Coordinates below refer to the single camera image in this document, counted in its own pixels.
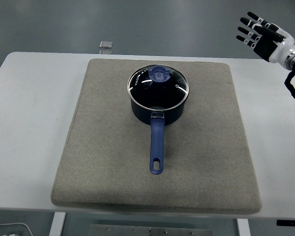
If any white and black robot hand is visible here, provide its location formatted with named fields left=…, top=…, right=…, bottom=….
left=236, top=11, right=295, bottom=64

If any glass pot lid blue knob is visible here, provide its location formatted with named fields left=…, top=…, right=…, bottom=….
left=127, top=64, right=190, bottom=111

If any black bar under table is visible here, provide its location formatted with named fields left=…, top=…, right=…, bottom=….
left=276, top=219, right=295, bottom=227

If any white table leg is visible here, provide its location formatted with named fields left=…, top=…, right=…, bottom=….
left=49, top=211, right=66, bottom=236
left=236, top=218, right=251, bottom=236

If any beige fabric mat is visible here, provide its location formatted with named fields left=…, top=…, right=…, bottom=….
left=51, top=58, right=263, bottom=214

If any grey metal plate with screws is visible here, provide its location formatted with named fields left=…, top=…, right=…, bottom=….
left=89, top=223, right=213, bottom=236

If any white rounded box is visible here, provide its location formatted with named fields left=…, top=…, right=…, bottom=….
left=0, top=222, right=34, bottom=236

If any dark pot with blue handle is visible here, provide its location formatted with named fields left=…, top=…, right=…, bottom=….
left=130, top=92, right=189, bottom=176

